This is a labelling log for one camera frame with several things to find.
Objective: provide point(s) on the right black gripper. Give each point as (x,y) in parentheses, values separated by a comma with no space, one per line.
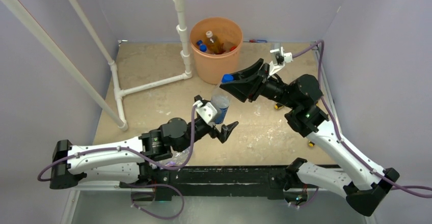
(248,88)

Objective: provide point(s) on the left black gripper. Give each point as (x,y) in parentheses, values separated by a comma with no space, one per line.
(214,132)

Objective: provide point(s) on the small blue label bottle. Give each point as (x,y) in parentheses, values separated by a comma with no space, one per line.
(221,99)

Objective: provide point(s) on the yellow tea bottle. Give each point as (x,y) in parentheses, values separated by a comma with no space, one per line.
(213,43)

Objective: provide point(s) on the blue label water bottle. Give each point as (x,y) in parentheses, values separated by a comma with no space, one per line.
(203,48)

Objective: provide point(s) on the crushed clear bottle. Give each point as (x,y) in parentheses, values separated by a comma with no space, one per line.
(177,158)

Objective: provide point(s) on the small red cap bottle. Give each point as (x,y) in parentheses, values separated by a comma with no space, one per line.
(228,46)

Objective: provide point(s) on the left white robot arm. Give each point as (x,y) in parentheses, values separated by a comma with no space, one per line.
(127,161)

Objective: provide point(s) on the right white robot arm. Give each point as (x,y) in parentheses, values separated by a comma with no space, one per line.
(362,182)

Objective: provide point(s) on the orange plastic bin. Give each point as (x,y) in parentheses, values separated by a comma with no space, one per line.
(211,67)

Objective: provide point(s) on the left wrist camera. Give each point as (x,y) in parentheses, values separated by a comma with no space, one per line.
(206,110)

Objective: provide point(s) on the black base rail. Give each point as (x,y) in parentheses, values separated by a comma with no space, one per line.
(268,181)

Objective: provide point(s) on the metal side rail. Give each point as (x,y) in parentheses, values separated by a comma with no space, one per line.
(327,99)

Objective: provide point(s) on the white PVC pipe frame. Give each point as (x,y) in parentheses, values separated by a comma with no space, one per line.
(30,22)

